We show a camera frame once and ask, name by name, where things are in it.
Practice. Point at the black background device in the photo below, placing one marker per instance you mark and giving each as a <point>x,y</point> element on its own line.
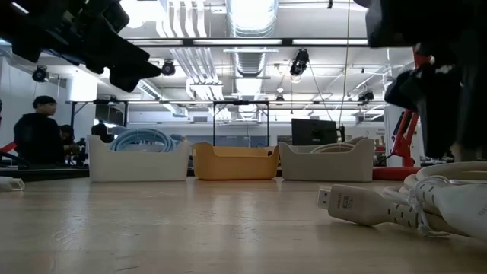
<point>79,152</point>

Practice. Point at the grey plastic bin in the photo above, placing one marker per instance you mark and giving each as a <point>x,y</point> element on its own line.
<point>327,167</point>

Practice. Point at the black aluminium table frame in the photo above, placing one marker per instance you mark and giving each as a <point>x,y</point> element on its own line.
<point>45,173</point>

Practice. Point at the white plastic bin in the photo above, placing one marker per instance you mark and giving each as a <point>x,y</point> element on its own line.
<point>137,167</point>

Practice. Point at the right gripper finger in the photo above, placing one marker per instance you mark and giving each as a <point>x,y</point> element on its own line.
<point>441,114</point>
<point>475,106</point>

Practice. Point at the silver ceiling air duct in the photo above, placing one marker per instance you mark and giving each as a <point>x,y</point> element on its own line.
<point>251,61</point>

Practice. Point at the black computer monitor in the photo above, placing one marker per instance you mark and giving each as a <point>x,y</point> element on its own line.
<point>314,132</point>

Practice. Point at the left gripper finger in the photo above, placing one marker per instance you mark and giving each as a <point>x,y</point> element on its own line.
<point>133,78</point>
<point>114,53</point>

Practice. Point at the black ceiling spotlight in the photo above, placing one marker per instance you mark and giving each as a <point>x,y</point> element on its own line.
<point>366,96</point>
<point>168,68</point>
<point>300,61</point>
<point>40,74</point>

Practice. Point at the person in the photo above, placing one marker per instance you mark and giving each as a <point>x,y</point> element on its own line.
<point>100,131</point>
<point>38,133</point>
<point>67,133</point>

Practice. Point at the orange plastic bin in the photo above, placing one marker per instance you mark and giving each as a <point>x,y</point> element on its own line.
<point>234,165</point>

